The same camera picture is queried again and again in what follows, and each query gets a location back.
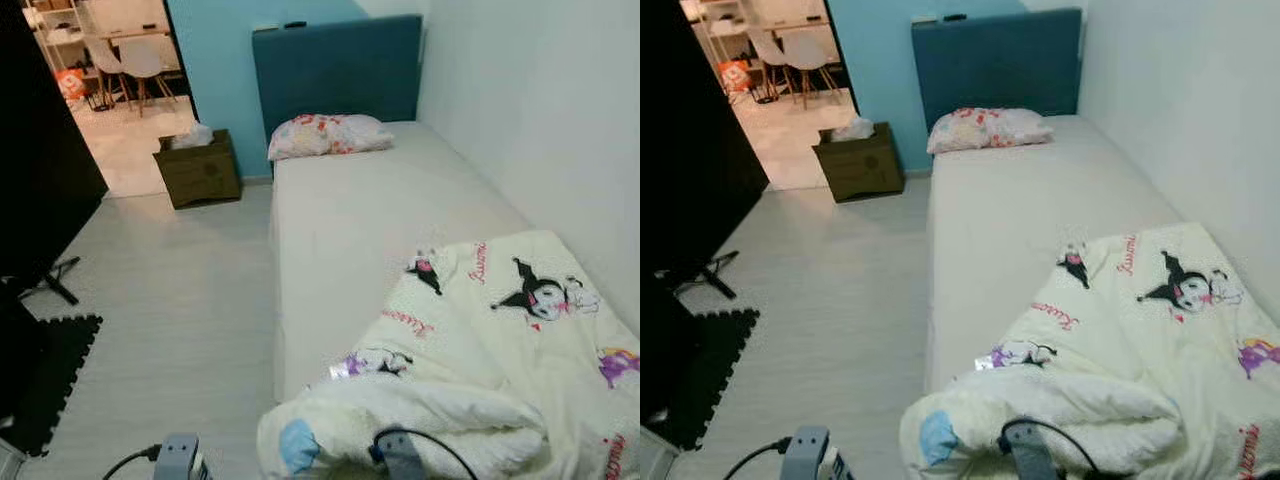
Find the black foam floor mat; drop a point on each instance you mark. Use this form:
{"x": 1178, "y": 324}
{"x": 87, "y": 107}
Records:
{"x": 50, "y": 380}
{"x": 710, "y": 370}

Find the orange bag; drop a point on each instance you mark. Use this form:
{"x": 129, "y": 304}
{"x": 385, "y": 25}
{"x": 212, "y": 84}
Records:
{"x": 733, "y": 77}
{"x": 72, "y": 85}

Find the black metal stand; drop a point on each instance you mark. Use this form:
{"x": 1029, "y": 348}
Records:
{"x": 705, "y": 272}
{"x": 50, "y": 280}

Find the white shell chair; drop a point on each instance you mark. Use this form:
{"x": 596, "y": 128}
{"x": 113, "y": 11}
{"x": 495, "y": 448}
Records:
{"x": 768, "y": 50}
{"x": 143, "y": 62}
{"x": 103, "y": 60}
{"x": 808, "y": 52}

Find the clear crumpled plastic bag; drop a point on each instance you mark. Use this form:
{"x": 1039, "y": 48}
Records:
{"x": 192, "y": 137}
{"x": 853, "y": 130}

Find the white shelf unit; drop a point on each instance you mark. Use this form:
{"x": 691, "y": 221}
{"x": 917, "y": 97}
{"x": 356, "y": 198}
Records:
{"x": 715, "y": 25}
{"x": 55, "y": 30}

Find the pink patterned pillow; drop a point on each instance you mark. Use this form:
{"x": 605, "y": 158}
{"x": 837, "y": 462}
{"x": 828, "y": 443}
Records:
{"x": 990, "y": 130}
{"x": 330, "y": 135}

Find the cream cartoon print comforter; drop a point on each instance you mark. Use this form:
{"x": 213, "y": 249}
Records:
{"x": 1120, "y": 400}
{"x": 480, "y": 400}

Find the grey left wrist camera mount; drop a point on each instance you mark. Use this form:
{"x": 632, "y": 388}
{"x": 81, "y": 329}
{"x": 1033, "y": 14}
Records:
{"x": 805, "y": 452}
{"x": 175, "y": 458}

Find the blue upholstered headboard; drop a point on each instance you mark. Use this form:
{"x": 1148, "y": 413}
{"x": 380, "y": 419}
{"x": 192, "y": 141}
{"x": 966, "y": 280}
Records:
{"x": 1000, "y": 65}
{"x": 340, "y": 70}

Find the mattress with cream sheet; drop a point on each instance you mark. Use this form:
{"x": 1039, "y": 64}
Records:
{"x": 1020, "y": 210}
{"x": 370, "y": 220}

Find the brown cardboard box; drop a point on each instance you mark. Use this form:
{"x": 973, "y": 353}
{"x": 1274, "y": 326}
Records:
{"x": 860, "y": 172}
{"x": 200, "y": 180}

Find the large black panel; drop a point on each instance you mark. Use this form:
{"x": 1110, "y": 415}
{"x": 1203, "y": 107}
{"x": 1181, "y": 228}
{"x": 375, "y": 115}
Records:
{"x": 40, "y": 150}
{"x": 700, "y": 140}

